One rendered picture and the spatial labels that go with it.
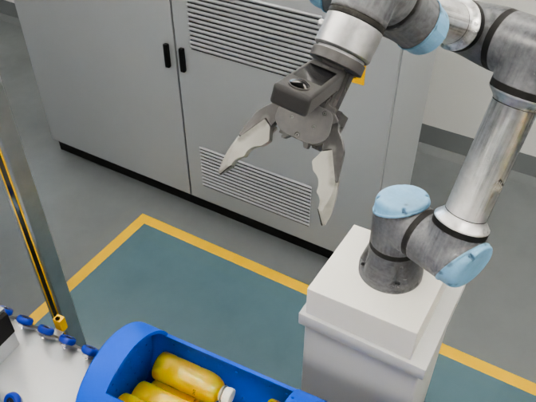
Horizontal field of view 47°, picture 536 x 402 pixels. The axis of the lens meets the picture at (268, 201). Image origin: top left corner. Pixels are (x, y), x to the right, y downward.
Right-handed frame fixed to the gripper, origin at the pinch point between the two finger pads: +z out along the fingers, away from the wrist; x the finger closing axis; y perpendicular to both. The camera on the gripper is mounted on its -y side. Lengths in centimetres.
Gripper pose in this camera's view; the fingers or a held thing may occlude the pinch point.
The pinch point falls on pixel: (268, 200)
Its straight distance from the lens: 76.6
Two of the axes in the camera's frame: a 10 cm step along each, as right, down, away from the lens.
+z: -4.2, 9.0, 1.3
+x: -8.7, -4.4, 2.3
